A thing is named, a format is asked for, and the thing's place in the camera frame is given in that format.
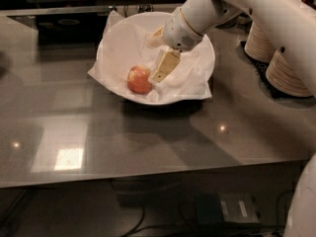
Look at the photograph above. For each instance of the rear paper plate stack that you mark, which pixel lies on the rear paper plate stack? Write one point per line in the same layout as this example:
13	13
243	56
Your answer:
258	46

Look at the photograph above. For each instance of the paper plate stack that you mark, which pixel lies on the paper plate stack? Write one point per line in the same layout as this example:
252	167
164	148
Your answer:
258	46
282	77

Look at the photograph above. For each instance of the front paper plate stack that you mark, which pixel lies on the front paper plate stack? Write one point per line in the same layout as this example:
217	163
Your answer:
282	77

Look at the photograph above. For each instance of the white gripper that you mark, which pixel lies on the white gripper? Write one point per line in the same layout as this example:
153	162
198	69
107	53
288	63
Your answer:
177	33

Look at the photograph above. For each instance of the red yellow apple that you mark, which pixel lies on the red yellow apple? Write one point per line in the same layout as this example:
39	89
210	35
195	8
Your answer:
138	80

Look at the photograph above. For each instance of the dark box under table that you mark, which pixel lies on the dark box under table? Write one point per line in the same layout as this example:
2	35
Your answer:
227	208

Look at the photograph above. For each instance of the black rubber mat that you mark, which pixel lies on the black rubber mat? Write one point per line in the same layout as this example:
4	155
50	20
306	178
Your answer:
261	68

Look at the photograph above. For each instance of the white paper liner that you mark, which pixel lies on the white paper liner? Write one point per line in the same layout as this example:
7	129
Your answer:
118	50

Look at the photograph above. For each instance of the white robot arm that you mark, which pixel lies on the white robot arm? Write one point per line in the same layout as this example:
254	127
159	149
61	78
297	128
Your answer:
290	25

